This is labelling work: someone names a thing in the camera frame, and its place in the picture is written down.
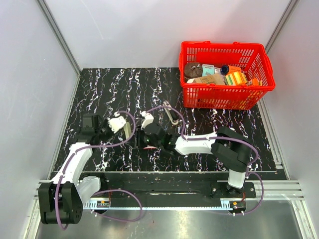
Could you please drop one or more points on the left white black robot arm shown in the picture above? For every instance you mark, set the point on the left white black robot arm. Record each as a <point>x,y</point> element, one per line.
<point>61,200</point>

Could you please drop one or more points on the red plastic shopping basket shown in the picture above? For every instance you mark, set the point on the red plastic shopping basket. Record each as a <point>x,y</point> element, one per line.
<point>250,57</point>

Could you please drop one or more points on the beige stapler magazine piece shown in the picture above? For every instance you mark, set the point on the beige stapler magazine piece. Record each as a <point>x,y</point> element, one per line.
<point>127,130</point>

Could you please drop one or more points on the brown round item in basket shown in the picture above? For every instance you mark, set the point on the brown round item in basket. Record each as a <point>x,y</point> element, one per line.
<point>193,70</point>

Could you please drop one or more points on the aluminium rail with ruler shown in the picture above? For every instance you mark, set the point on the aluminium rail with ruler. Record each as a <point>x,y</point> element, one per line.
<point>160,204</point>

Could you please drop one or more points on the yellow green box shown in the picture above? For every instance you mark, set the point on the yellow green box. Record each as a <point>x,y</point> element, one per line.
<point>236,79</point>

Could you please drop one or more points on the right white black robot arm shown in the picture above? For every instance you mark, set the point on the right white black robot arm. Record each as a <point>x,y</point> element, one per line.
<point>229,147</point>

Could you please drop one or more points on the red white staple box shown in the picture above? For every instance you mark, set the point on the red white staple box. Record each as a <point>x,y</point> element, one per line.
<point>150,148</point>

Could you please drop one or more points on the orange snack packet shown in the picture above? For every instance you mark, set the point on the orange snack packet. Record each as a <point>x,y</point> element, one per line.
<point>254,82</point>

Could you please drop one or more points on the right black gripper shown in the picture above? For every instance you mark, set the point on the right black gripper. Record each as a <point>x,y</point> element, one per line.
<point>140,145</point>

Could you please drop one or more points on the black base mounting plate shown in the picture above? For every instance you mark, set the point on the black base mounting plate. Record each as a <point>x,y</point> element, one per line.
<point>204,183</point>

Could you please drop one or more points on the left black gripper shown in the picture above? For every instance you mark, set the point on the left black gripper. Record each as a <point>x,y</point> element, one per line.
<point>105,123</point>

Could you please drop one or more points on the light blue card box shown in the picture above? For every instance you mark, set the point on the light blue card box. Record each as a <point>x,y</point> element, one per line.
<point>208,69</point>

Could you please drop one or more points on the brown cardboard package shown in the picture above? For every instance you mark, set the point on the brown cardboard package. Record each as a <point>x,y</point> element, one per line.
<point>217,79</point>

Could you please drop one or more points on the blue capped orange bottle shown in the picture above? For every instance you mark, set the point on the blue capped orange bottle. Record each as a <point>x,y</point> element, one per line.
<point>228,69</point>

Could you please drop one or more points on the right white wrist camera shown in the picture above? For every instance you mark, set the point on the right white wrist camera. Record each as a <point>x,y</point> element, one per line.
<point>148,119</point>

